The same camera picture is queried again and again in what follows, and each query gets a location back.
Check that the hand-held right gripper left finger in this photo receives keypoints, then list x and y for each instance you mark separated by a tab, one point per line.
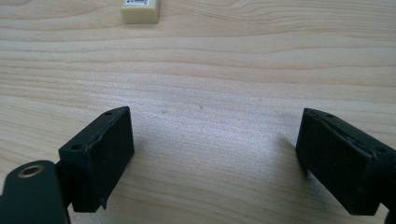
99	161

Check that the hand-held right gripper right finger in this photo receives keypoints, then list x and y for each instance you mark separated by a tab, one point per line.
339	161

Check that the cream rectangular block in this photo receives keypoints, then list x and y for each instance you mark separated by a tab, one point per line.
140	13

